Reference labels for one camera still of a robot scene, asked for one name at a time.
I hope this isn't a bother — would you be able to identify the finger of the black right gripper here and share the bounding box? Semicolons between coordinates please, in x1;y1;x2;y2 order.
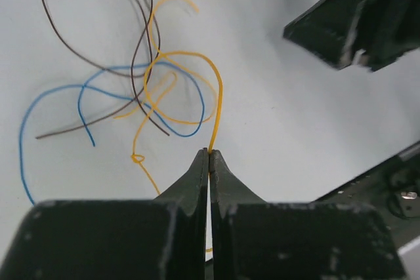
356;0;419;71
283;0;377;70

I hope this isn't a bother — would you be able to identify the light blue wire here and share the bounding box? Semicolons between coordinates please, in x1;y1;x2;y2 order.
18;62;206;207

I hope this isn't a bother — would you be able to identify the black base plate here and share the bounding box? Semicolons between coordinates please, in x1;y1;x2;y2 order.
317;142;419;247

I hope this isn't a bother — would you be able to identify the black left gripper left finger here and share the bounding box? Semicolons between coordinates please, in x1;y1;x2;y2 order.
1;149;209;279

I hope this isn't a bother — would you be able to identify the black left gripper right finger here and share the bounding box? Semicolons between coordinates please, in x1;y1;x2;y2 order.
209;150;407;279

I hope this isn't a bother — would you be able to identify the brown wire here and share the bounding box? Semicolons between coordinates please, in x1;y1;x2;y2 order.
35;0;171;140

